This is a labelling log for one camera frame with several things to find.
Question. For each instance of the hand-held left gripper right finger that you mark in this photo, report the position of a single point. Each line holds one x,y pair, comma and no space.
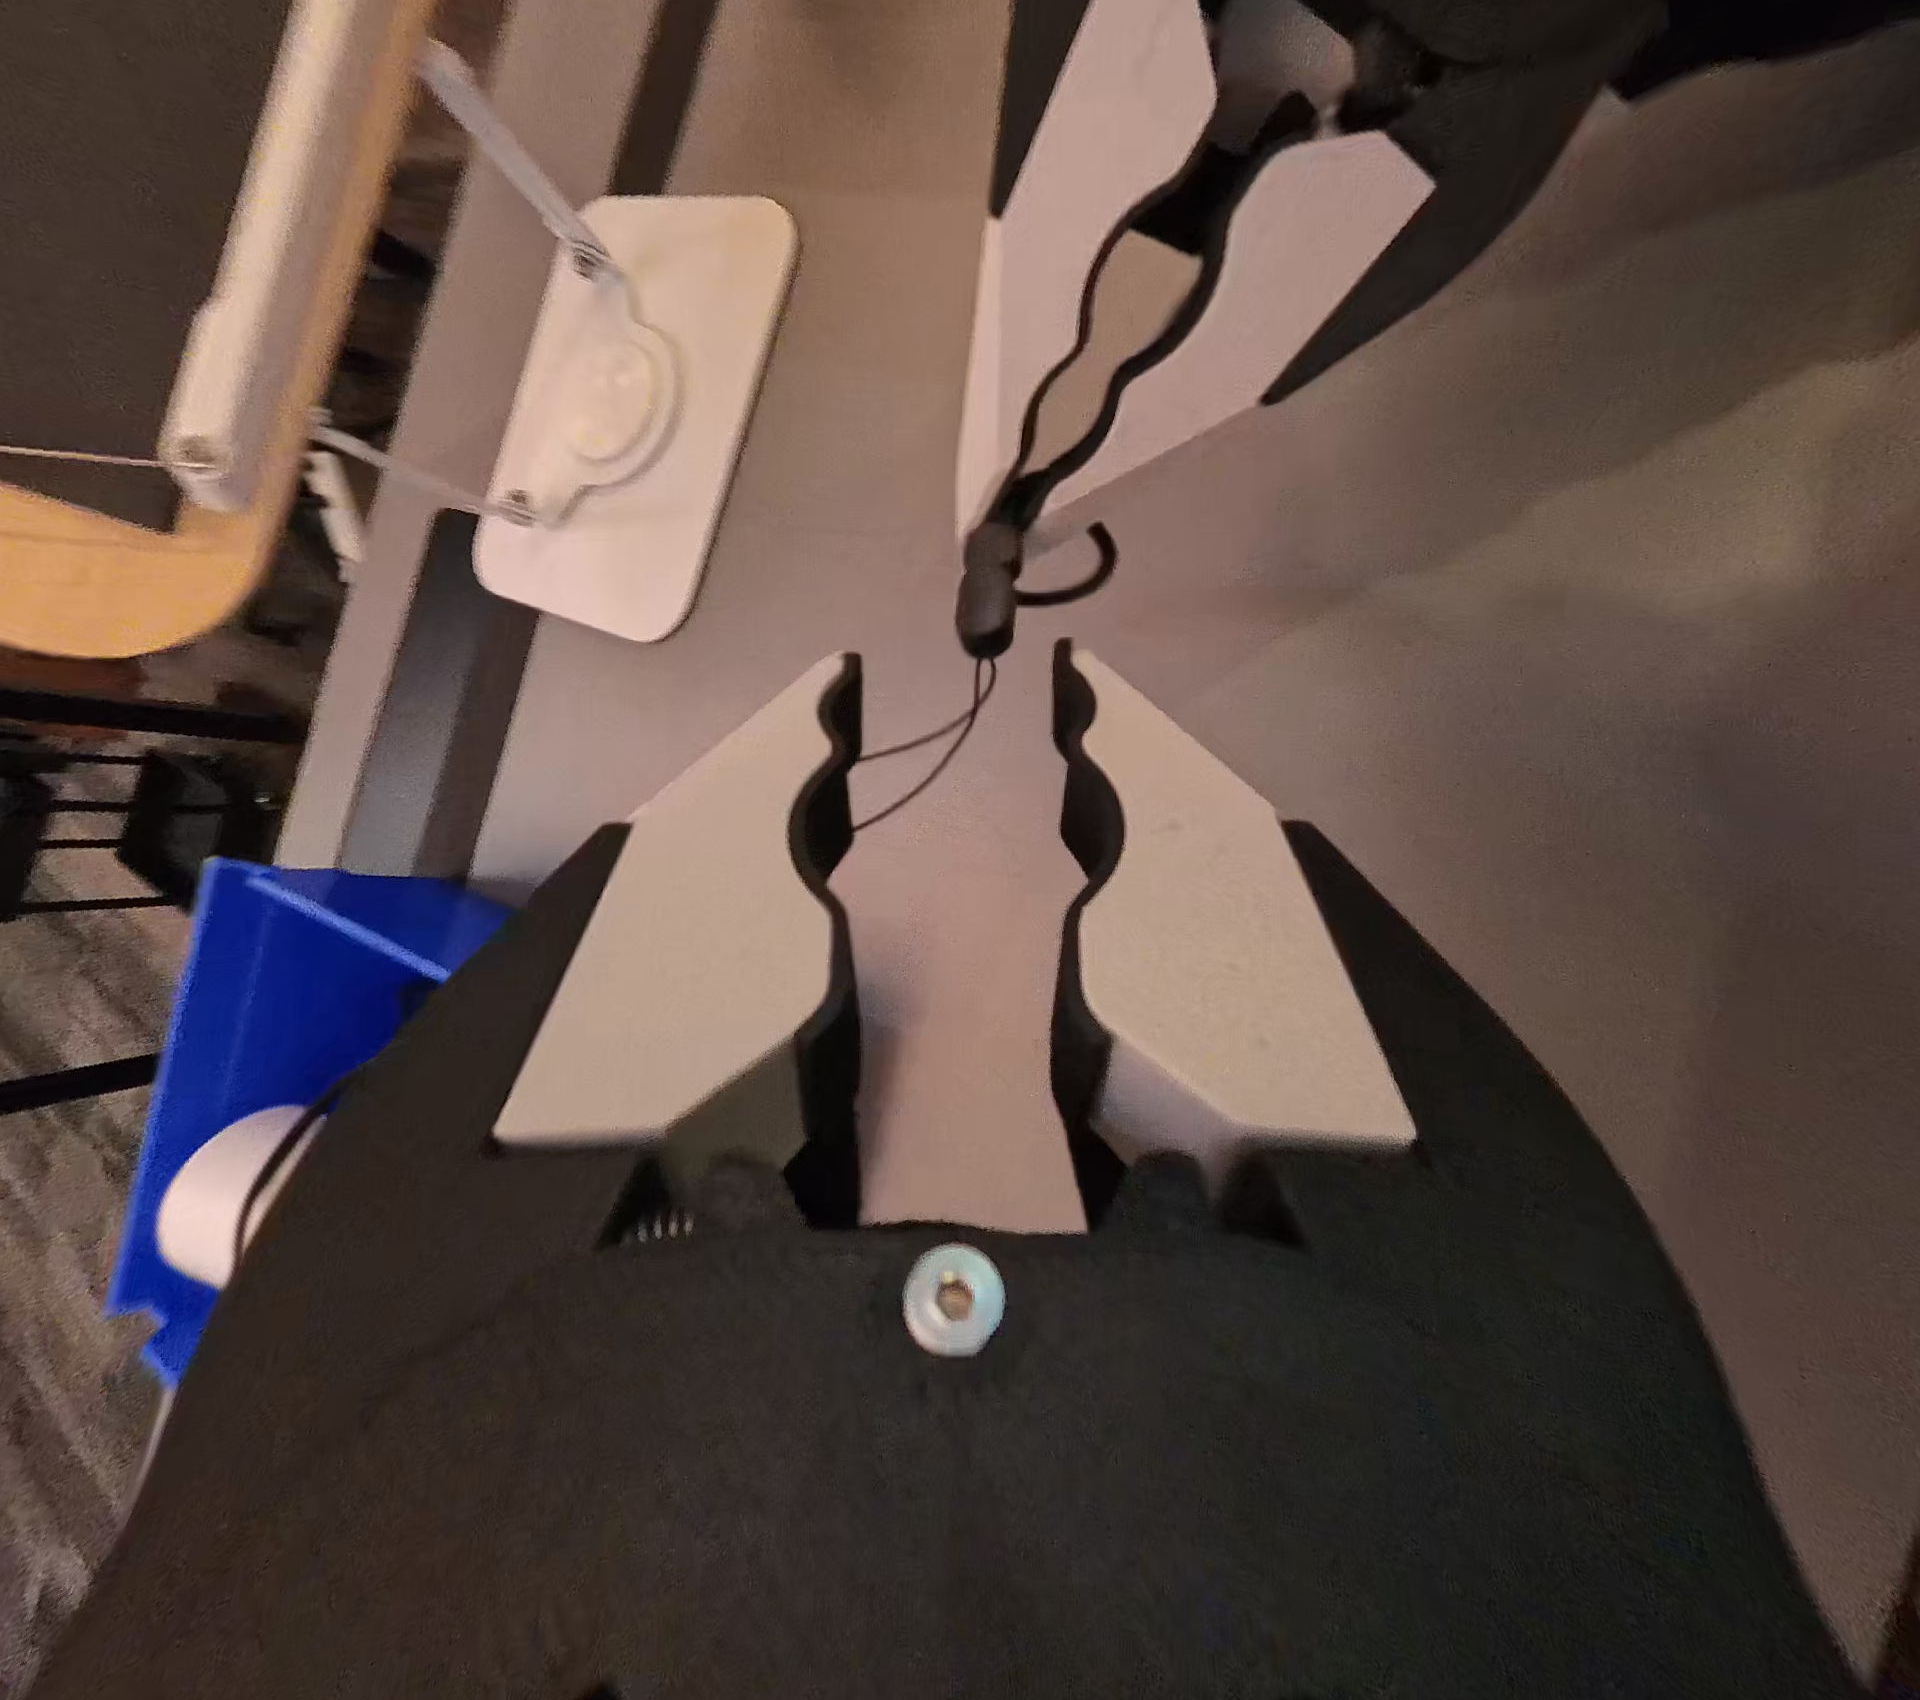
1229,966

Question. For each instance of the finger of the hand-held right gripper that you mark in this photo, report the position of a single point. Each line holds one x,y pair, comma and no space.
1079,127
1291,272

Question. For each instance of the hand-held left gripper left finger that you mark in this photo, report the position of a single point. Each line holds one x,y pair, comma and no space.
689,966

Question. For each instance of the blue plastic bin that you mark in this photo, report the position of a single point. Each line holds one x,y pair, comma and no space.
287,1009

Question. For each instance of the white bottle with black cap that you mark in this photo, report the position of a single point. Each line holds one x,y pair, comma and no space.
220,1199

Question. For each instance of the wooden board with black mat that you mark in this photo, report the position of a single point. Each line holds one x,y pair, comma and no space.
121,154

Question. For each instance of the black metal frame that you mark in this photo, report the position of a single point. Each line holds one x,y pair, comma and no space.
151,725

